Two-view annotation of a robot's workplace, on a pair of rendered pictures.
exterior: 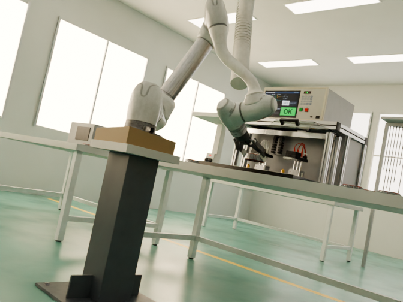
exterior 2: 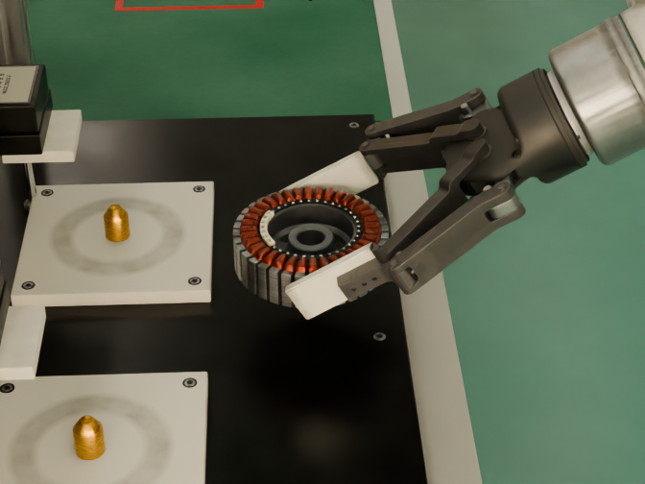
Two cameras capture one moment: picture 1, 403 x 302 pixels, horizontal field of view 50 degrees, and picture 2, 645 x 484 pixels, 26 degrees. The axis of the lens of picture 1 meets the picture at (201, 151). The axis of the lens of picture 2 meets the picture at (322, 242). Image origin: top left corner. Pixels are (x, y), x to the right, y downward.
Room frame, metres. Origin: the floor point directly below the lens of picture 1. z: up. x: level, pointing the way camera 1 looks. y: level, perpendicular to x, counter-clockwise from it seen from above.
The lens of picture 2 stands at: (2.91, 0.28, 1.43)
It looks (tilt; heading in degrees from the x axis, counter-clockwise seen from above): 36 degrees down; 224
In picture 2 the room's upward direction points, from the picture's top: straight up
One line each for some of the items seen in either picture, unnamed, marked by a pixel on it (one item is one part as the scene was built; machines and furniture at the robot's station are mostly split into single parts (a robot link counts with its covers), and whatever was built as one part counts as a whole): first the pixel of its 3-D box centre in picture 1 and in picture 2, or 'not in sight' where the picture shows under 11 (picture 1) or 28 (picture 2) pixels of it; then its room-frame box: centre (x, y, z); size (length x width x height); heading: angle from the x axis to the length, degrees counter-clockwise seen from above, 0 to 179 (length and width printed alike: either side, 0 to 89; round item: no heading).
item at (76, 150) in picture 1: (68, 184); not in sight; (4.23, 1.22, 0.38); 1.85 x 1.10 x 0.75; 47
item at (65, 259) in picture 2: not in sight; (118, 240); (2.38, -0.47, 0.78); 0.15 x 0.15 x 0.01; 47
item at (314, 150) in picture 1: (291, 155); not in sight; (2.65, -0.55, 0.92); 0.66 x 0.01 x 0.30; 47
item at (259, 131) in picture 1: (281, 133); not in sight; (2.53, -0.45, 1.03); 0.62 x 0.01 x 0.03; 47
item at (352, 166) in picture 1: (351, 167); not in sight; (2.53, -0.89, 0.91); 0.28 x 0.03 x 0.32; 137
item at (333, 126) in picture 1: (301, 130); not in sight; (2.69, -0.60, 1.09); 0.68 x 0.44 x 0.05; 47
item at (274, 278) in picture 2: (255, 157); (310, 245); (2.33, -0.30, 0.83); 0.11 x 0.11 x 0.04
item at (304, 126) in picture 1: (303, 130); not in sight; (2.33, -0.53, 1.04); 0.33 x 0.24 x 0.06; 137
